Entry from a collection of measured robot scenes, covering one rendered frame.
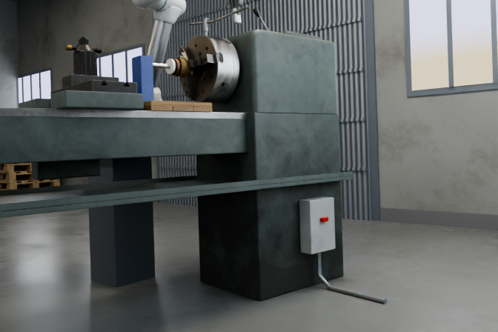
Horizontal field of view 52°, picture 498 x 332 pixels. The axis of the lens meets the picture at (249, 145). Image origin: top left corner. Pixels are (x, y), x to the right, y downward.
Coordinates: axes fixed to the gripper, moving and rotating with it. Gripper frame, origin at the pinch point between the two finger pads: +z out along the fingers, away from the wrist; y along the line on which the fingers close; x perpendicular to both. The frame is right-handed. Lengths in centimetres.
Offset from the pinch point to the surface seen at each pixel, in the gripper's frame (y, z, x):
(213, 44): -2.5, 14.4, -14.1
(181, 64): -11.6, 22.2, -25.7
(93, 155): -4, 63, -74
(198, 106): 0, 44, -27
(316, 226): 5, 102, 32
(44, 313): -63, 126, -76
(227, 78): -1.8, 29.9, -8.5
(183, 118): -2, 49, -34
